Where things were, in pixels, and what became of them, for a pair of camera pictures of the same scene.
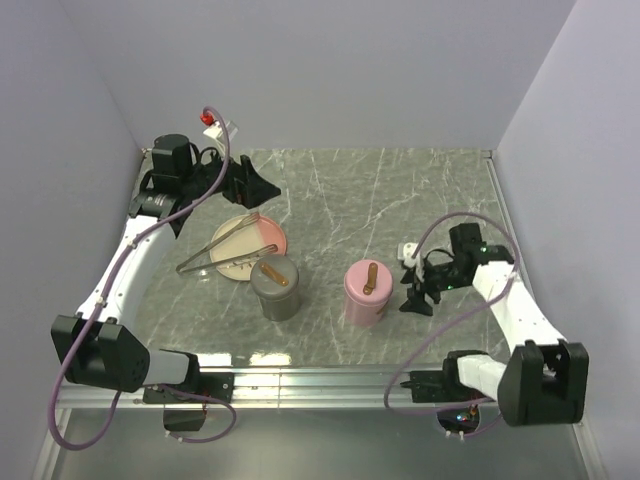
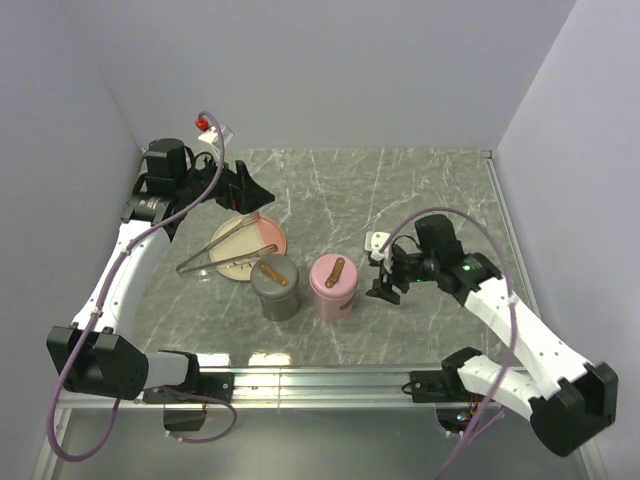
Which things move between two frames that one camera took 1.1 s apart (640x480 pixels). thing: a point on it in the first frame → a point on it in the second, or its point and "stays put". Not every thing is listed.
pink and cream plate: (261, 234) stays put
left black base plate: (219, 385) stays put
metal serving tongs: (228, 258) stays put
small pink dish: (368, 282) → (334, 277)
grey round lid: (274, 276) stays put
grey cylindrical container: (282, 309) stays put
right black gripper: (416, 298) → (383, 287)
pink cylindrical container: (361, 315) → (334, 310)
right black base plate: (441, 386) stays put
